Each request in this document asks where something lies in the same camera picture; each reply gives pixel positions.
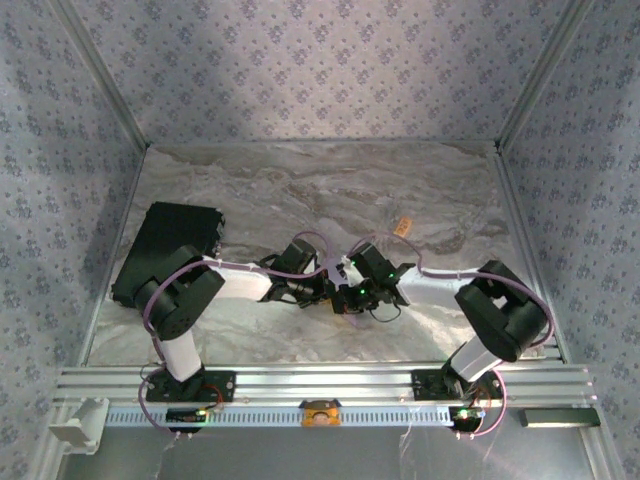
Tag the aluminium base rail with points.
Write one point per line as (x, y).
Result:
(325, 382)

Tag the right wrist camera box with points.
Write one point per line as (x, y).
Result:
(347, 272)

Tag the small wooden block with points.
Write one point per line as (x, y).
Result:
(402, 227)

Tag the small circuit board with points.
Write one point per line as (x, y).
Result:
(185, 417)
(465, 417)

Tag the aluminium side rail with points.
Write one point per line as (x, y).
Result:
(513, 200)
(131, 195)

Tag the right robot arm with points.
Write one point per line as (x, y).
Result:
(505, 320)

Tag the aluminium corner post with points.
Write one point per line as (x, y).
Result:
(540, 75)

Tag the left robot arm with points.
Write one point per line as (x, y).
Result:
(175, 305)

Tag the black flat case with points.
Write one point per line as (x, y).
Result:
(150, 235)

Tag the white plastic bracket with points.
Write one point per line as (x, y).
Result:
(75, 430)

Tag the orange figure clip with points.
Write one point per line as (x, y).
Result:
(320, 415)

